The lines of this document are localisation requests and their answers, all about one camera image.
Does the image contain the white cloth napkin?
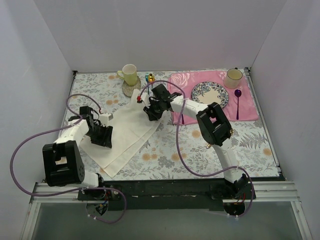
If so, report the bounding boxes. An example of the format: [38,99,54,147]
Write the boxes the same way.
[80,89,161,178]

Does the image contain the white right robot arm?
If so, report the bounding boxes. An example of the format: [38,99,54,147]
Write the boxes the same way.
[136,81,255,200]

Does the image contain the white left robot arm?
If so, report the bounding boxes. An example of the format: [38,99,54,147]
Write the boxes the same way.
[42,106,113,200]

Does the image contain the rainbow gold spoon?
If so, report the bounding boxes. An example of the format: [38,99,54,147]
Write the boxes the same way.
[149,73,155,84]

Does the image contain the blue fork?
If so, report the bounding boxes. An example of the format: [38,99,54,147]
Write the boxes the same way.
[145,72,150,95]

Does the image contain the woven round coaster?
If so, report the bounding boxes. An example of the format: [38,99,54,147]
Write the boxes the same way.
[122,76,141,97]

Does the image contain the yellow green mug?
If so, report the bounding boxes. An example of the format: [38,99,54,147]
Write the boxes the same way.
[117,64,138,86]

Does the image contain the blue floral plate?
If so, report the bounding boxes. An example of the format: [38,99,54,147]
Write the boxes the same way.
[191,81,229,109]

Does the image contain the cream enamel mug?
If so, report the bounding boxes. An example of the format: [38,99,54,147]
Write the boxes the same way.
[223,68,243,89]

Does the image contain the purple spoon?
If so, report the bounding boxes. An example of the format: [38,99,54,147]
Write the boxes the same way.
[234,89,242,120]

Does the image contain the pink floral placemat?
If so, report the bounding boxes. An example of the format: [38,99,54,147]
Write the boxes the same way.
[168,70,259,122]

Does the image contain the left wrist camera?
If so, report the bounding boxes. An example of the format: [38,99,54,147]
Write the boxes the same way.
[99,113,113,122]

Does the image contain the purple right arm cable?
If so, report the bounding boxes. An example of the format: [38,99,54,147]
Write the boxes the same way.
[137,80,255,219]

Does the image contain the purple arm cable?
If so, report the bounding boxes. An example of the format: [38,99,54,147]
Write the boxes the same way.
[137,80,255,219]
[10,93,129,224]

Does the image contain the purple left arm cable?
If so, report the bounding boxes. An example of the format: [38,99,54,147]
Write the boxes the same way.
[10,93,129,224]

